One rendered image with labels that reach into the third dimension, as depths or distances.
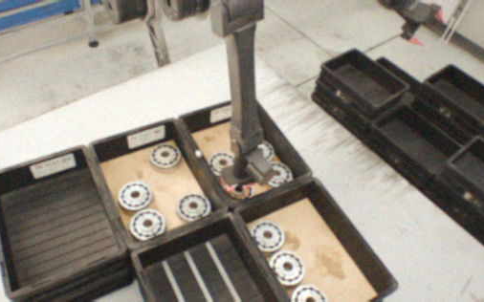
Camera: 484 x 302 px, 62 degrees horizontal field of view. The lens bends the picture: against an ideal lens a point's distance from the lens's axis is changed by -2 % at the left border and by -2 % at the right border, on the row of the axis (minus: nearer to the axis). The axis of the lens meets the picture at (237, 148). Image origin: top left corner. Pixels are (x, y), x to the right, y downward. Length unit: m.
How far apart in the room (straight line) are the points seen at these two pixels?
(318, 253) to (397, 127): 1.29
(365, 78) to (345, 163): 0.89
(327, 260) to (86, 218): 0.73
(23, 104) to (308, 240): 2.14
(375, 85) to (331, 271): 1.41
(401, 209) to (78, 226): 1.12
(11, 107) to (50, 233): 1.72
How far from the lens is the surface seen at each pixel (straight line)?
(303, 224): 1.31
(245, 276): 1.20
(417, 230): 1.62
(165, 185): 1.33
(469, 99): 2.66
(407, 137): 2.39
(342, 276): 1.27
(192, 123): 1.43
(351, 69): 2.49
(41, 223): 1.33
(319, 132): 1.75
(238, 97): 0.96
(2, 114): 2.90
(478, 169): 2.29
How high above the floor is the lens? 1.93
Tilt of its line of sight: 50 degrees down
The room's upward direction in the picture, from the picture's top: 10 degrees clockwise
